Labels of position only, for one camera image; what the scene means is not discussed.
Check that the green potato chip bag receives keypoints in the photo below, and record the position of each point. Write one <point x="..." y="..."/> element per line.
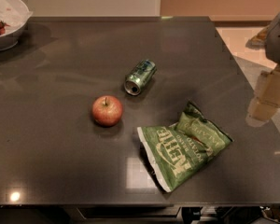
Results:
<point x="177" y="152"/>

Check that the white bowl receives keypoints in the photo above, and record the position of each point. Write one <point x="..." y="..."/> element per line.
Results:
<point x="11" y="36"/>

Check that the red apple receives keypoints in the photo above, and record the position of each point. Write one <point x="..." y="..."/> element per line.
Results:
<point x="107" y="110"/>

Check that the green soda can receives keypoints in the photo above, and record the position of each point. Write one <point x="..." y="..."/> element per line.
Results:
<point x="139" y="77"/>

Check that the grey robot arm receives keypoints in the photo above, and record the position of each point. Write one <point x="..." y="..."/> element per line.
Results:
<point x="272" y="43"/>

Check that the white napkin in bowl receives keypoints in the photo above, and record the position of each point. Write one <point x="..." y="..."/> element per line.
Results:
<point x="14" y="12"/>

